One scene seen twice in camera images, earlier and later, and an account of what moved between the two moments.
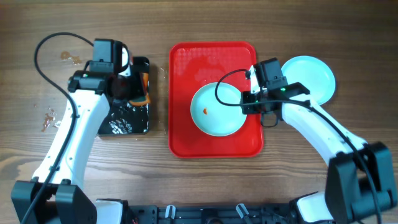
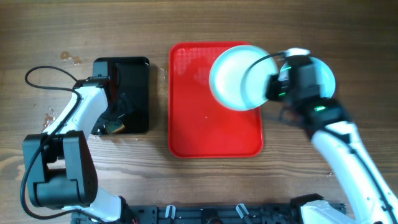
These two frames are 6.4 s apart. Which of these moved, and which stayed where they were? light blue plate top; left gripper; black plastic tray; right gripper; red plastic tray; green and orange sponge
Moved: right gripper; green and orange sponge; light blue plate top; left gripper
Stayed: red plastic tray; black plastic tray
